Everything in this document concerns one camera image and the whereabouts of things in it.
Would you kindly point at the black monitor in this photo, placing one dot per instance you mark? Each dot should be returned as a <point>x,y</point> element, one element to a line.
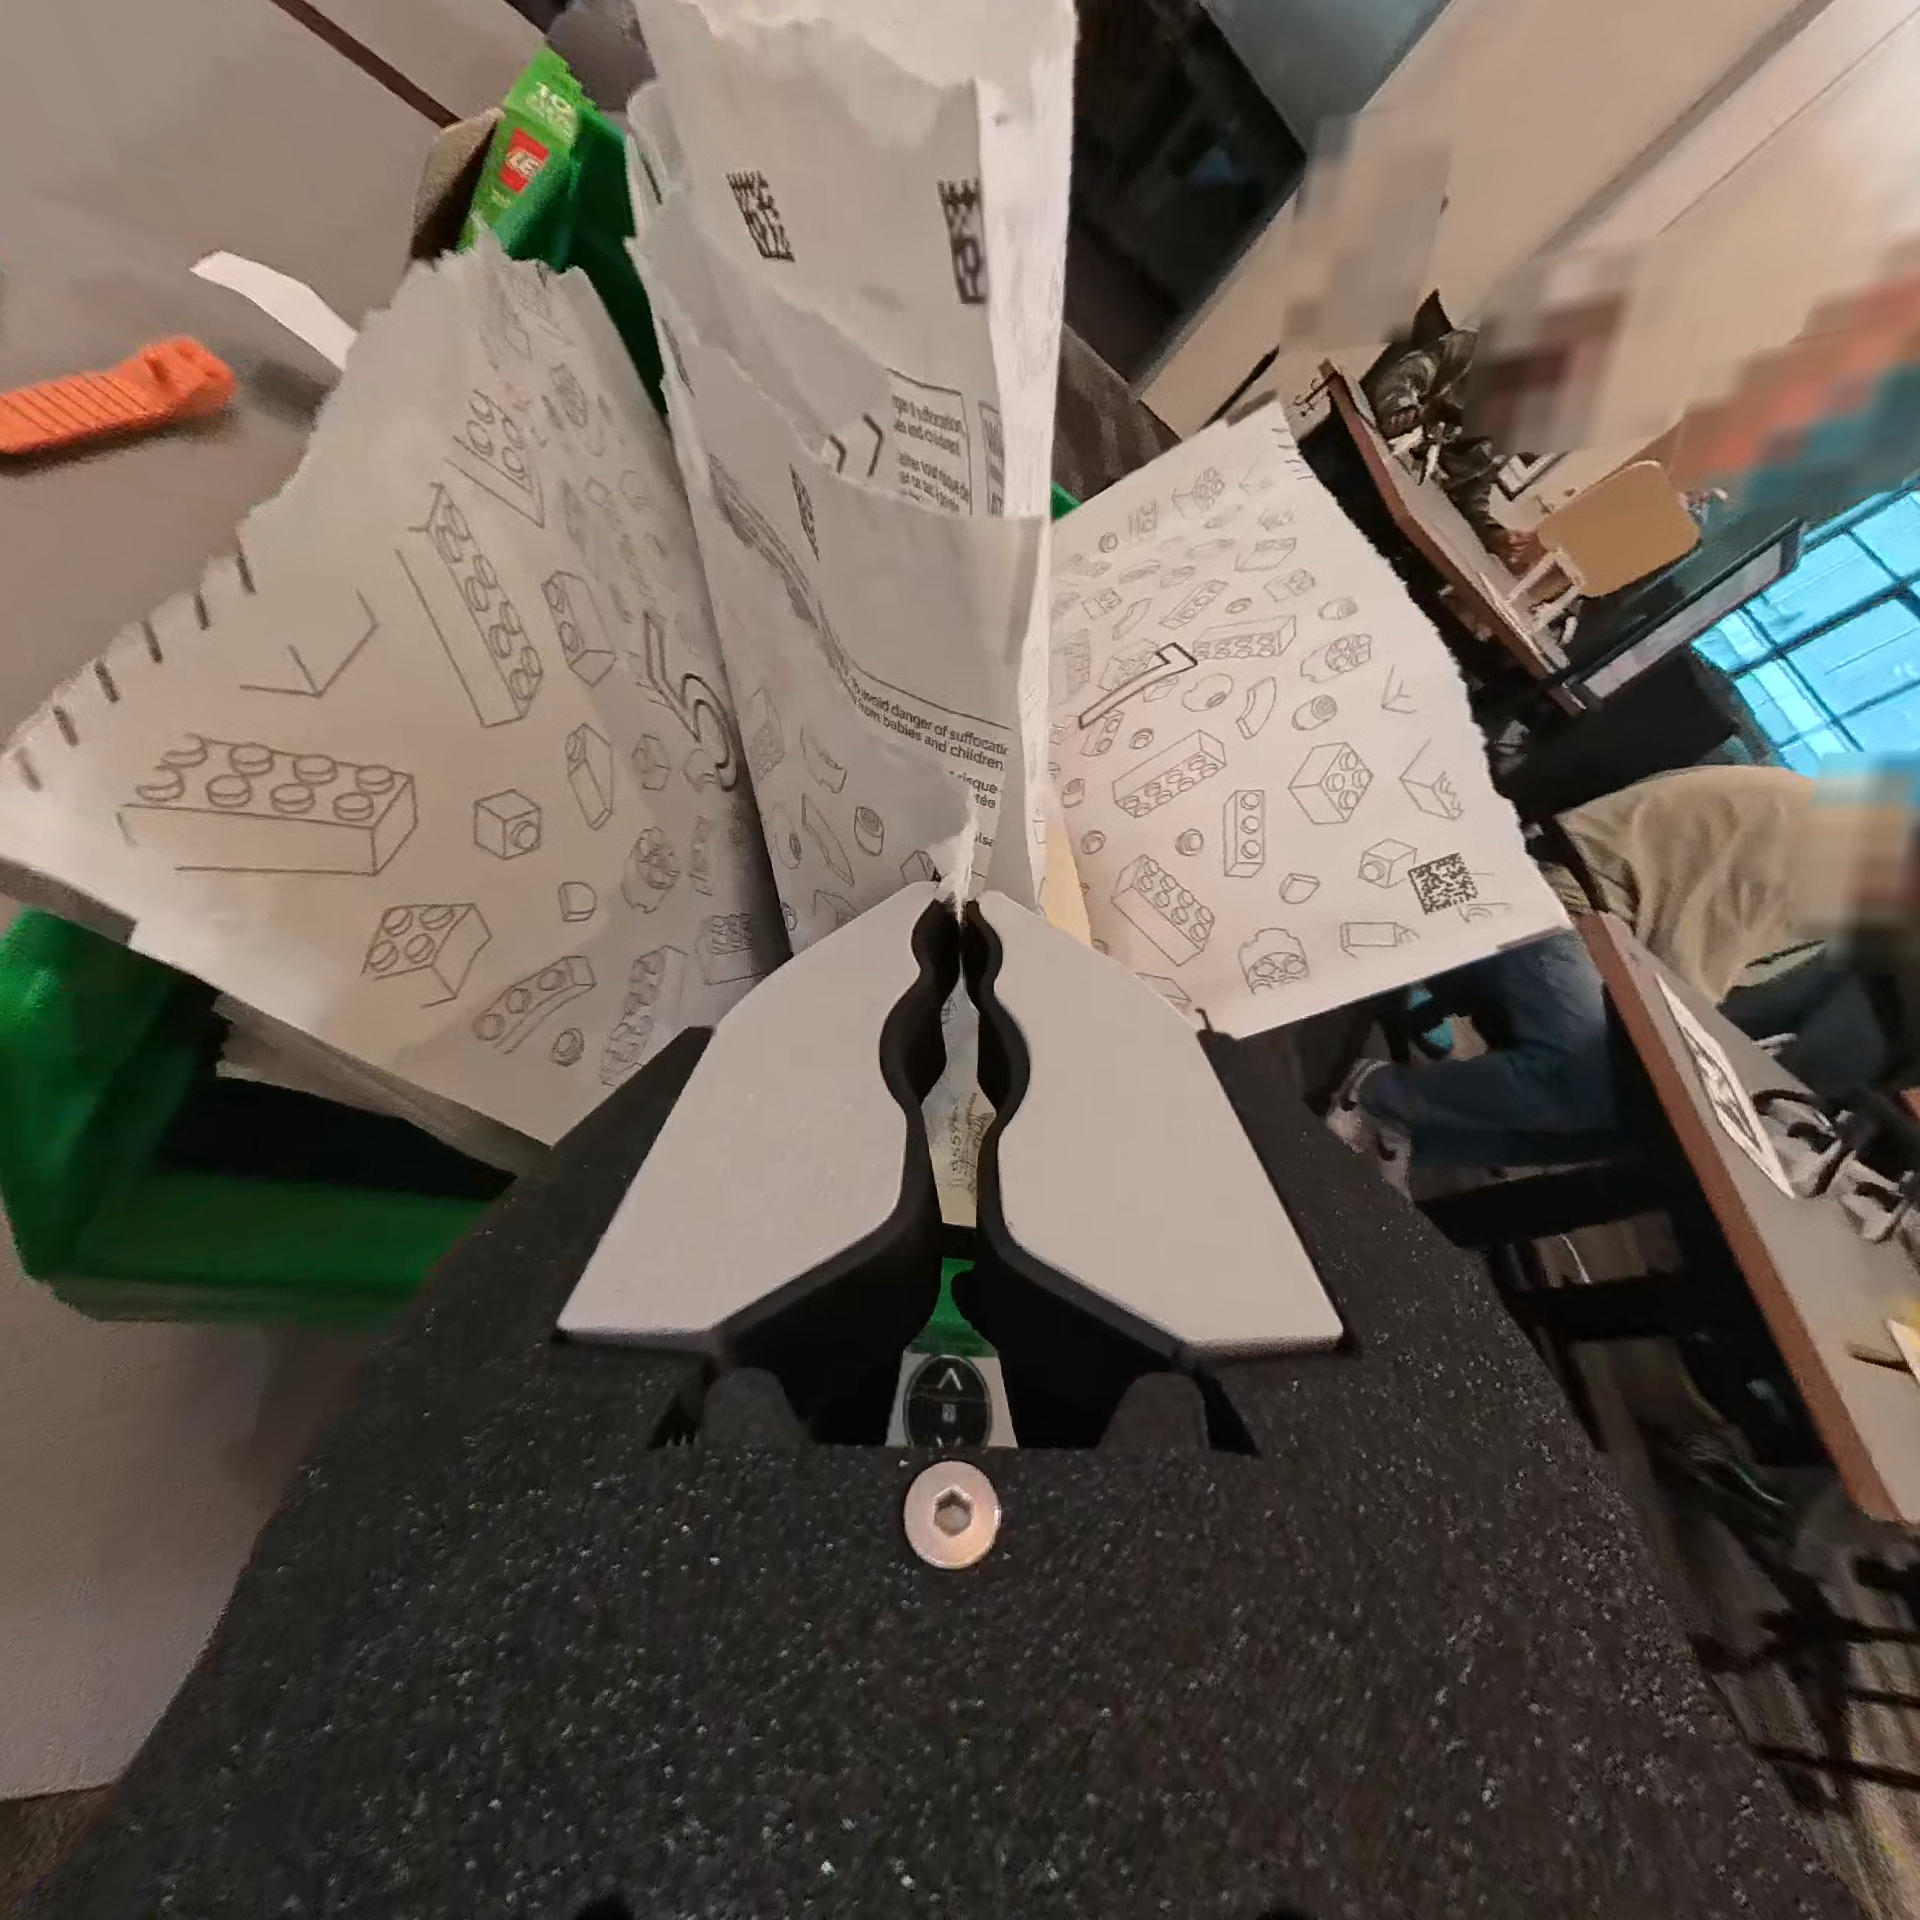
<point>1680,622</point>

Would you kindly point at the green toy box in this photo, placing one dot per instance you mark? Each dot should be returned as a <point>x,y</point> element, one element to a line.
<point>150,1200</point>

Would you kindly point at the printed marker tag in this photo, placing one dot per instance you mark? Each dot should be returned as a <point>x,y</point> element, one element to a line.
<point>1724,1080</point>

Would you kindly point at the tan chair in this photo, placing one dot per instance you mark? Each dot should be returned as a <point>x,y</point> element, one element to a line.
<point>1628,525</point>

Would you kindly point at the dark toy figure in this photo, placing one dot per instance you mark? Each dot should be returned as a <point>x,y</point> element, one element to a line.
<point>1425,374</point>

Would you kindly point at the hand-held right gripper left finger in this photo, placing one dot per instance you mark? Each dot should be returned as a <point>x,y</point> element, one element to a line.
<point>780,1171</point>

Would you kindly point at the orange brick separator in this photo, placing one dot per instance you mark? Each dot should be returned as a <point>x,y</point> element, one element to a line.
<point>105,399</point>

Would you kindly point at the grey table with wooden edge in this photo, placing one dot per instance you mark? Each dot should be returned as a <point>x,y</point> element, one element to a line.
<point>1771,1274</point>

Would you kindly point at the white paper strip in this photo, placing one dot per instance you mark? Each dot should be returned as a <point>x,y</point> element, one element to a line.
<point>279,301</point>

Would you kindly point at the window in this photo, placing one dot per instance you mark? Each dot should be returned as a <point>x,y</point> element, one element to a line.
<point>1838,630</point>

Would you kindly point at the black round control panel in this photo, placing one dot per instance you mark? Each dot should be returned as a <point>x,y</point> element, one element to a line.
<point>953,1403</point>

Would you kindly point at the white printed paper bag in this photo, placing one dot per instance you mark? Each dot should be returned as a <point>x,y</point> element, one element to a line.
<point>854,121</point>
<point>1275,721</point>
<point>884,630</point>
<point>375,750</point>

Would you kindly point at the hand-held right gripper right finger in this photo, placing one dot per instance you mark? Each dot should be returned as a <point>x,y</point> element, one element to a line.
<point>1141,1184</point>

